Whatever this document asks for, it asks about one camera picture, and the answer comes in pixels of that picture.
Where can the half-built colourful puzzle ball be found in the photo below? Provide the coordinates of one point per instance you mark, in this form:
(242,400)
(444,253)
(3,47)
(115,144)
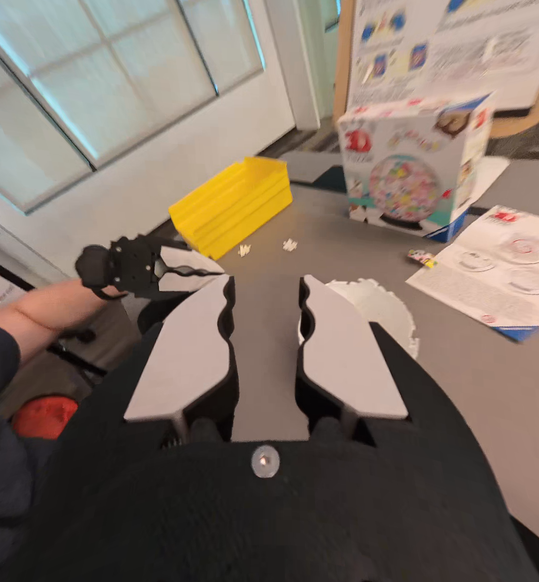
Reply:
(374,304)

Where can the red orange item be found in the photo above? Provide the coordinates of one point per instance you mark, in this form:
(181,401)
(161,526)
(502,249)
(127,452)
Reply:
(44,418)

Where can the folded paper instruction leaflet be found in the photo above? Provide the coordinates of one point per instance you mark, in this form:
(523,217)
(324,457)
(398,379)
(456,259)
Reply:
(487,282)

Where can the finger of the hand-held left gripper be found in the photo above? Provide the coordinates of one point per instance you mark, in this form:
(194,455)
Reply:
(183,259)
(183,283)

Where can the black white marker sign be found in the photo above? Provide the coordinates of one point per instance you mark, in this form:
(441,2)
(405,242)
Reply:
(5,295)

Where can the wooden board with instruction sheet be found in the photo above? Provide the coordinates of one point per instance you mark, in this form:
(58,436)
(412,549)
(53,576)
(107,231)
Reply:
(433,45)

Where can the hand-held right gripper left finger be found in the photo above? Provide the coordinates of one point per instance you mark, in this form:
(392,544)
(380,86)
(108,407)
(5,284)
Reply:
(183,363)

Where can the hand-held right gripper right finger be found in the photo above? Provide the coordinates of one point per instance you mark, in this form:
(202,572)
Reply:
(351,363)

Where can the yellow plastic bin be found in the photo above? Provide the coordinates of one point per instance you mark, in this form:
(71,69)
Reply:
(233,204)

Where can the person's left forearm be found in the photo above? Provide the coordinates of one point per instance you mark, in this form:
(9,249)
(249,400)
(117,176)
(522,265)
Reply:
(46,313)

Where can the colourful loose puzzle piece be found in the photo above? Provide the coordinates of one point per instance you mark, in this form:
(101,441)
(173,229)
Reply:
(422,258)

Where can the colourful puzzle box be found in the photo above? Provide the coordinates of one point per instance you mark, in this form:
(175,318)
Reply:
(401,172)

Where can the white puzzle pieces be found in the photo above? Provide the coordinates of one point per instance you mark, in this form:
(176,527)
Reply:
(290,245)

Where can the large grid window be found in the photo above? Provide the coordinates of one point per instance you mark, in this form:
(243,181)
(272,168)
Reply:
(115,91)

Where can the black office chair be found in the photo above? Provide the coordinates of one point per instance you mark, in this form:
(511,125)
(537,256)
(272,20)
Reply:
(85,336)

